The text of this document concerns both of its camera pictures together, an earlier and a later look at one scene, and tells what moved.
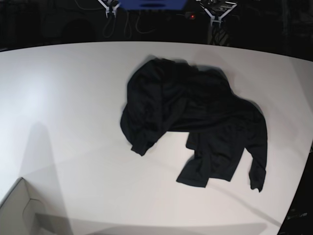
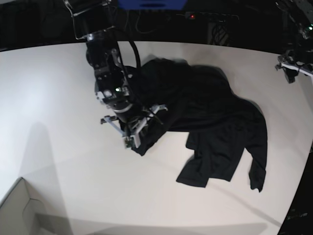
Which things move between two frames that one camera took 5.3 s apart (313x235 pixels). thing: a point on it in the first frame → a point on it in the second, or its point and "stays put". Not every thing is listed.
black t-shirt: (166, 96) stays put
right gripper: (216, 19) → (291, 67)
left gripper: (110, 10) → (130, 120)
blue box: (152, 5) stays put
